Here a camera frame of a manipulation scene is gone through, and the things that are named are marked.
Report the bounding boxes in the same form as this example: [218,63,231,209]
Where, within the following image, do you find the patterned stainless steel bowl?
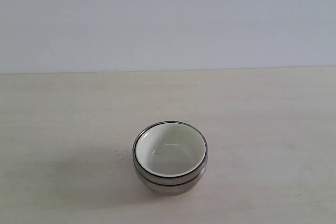
[132,121,209,185]

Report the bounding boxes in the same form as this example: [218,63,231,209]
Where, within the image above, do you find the white ceramic bowl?
[135,123,206,178]

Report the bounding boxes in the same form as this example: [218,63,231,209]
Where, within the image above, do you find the plain stainless steel bowl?
[135,166,206,196]

